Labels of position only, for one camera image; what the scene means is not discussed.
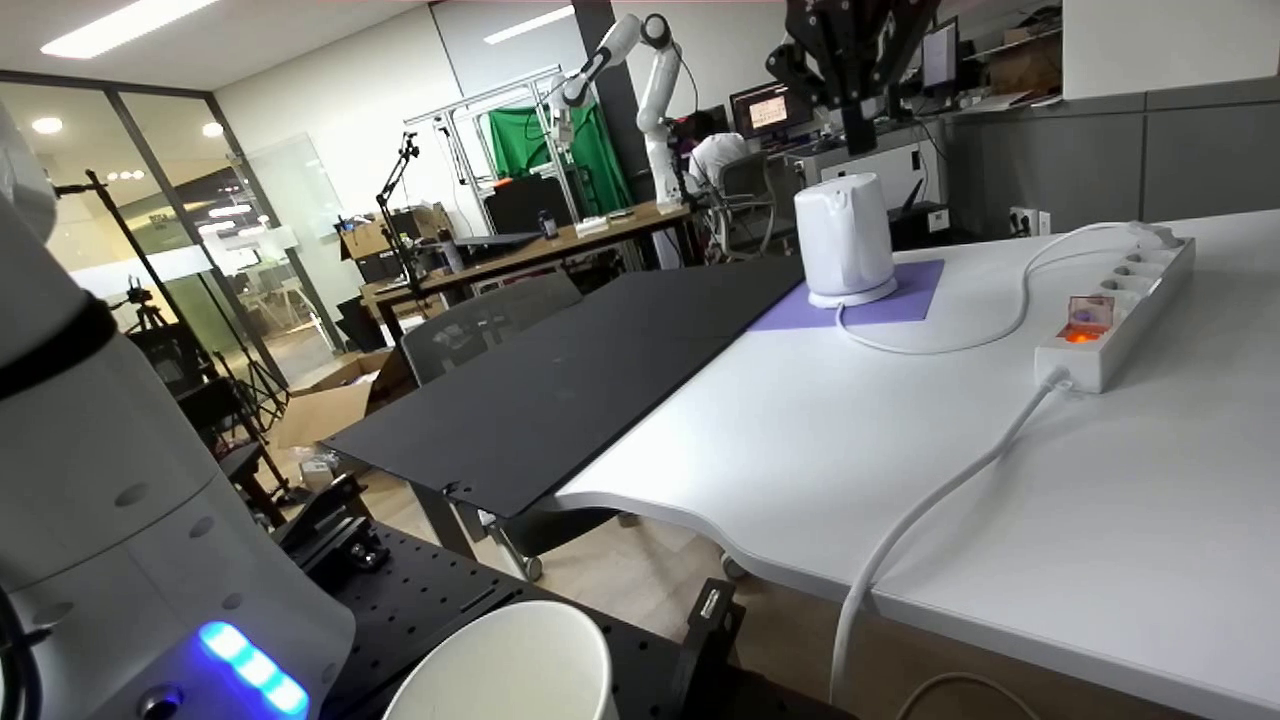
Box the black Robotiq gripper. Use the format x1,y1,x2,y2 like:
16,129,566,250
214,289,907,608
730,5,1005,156
784,0,945,156

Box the white power strip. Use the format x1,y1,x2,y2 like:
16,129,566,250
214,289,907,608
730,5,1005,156
1029,225,1201,399

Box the black monitor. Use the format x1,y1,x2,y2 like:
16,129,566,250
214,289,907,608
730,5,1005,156
916,17,968,91

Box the small orange screen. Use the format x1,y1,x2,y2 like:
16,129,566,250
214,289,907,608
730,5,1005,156
744,89,801,137

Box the person in white shirt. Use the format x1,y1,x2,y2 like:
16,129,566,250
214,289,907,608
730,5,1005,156
684,129,760,205

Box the purple mat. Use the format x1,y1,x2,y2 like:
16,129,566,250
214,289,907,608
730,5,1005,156
746,251,953,336

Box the grey desk partition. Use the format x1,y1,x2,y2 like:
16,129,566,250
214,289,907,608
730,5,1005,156
945,77,1280,246

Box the green cloth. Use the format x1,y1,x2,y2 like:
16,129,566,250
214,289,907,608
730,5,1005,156
483,101,637,219

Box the wooden desk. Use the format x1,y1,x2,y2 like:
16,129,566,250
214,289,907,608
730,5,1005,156
354,196,701,339

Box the black board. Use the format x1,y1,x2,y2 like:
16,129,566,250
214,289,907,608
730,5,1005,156
318,251,802,523

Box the black boom stand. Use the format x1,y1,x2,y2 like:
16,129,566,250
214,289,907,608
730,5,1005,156
373,129,431,291

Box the cardboard box on floor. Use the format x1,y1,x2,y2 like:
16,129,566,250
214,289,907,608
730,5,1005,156
265,347,419,462

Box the large white cup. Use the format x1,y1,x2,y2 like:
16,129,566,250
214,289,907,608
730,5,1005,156
380,596,618,720

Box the white cabinet with black handles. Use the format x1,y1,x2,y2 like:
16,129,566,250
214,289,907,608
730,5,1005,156
809,129,954,219

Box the thin white kettle cable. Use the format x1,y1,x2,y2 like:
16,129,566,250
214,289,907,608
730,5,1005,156
830,218,1179,366

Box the thick white power strip cable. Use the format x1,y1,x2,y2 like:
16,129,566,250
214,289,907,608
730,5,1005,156
824,366,1080,720

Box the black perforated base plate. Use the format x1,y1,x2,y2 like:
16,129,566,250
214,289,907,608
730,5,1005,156
276,518,752,720

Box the black camera tripod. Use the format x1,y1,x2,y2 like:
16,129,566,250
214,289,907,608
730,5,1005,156
85,167,292,409

